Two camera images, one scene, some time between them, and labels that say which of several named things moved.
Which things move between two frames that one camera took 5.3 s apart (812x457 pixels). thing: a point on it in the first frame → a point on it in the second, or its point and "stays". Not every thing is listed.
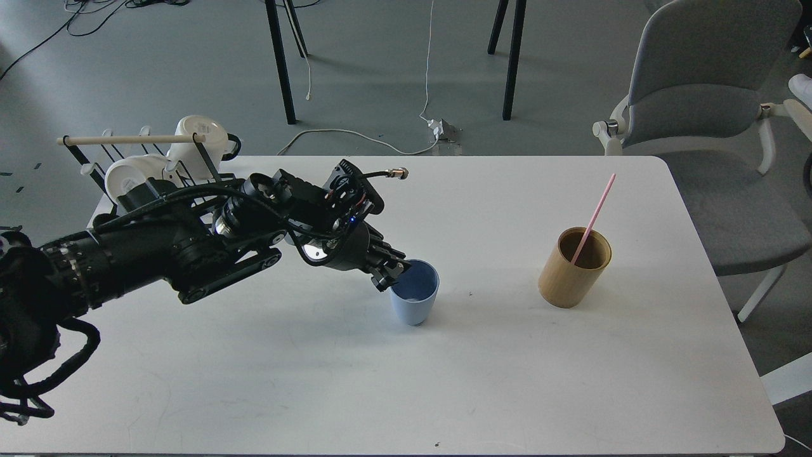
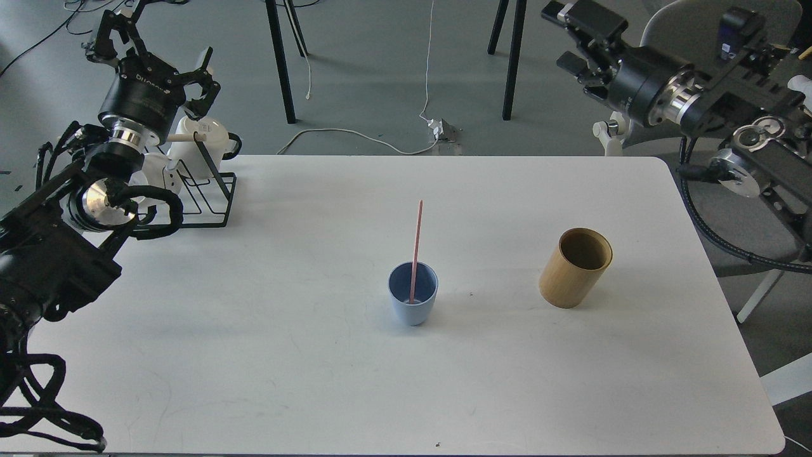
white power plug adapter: x=437 y=127 stays
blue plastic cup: x=413 y=296 stays
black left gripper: x=347 y=247 → x=146 y=96
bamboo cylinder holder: x=564 y=285 stays
